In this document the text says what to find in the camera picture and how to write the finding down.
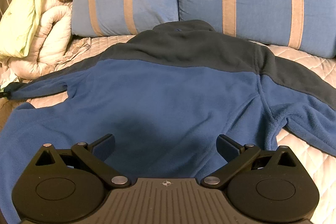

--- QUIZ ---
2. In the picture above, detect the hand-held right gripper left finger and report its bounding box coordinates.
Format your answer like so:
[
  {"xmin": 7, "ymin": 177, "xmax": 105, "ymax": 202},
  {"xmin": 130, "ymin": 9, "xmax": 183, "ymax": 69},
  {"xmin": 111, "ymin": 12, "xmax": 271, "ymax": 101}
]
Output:
[{"xmin": 34, "ymin": 134, "xmax": 132, "ymax": 188}]

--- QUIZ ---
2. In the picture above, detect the white quilted comforter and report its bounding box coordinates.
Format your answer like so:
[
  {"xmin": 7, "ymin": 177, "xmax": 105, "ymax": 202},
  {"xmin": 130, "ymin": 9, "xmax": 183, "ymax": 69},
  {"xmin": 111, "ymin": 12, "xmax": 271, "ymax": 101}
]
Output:
[{"xmin": 0, "ymin": 0, "xmax": 105, "ymax": 84}]

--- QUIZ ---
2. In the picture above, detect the light green blanket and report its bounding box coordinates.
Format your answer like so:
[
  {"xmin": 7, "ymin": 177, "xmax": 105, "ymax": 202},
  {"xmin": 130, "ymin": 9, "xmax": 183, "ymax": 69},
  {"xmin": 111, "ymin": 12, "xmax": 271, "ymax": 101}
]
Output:
[{"xmin": 0, "ymin": 0, "xmax": 88, "ymax": 58}]

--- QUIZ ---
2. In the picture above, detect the white quilted bedspread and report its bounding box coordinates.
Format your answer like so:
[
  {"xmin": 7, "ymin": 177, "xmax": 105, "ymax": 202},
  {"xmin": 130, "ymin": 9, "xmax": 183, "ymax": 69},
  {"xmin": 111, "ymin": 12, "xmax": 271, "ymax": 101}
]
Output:
[{"xmin": 0, "ymin": 35, "xmax": 336, "ymax": 214}]

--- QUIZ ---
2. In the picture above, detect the blue fleece jacket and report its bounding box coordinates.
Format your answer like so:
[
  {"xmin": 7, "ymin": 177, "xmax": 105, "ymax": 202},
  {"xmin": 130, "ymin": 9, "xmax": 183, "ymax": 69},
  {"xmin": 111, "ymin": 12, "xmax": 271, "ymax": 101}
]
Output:
[{"xmin": 0, "ymin": 19, "xmax": 336, "ymax": 214}]

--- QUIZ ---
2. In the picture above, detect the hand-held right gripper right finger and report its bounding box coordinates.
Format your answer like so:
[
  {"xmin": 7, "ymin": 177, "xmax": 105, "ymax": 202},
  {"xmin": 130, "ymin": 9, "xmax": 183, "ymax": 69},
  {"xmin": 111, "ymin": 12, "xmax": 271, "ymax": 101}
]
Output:
[{"xmin": 201, "ymin": 134, "xmax": 299, "ymax": 189}]

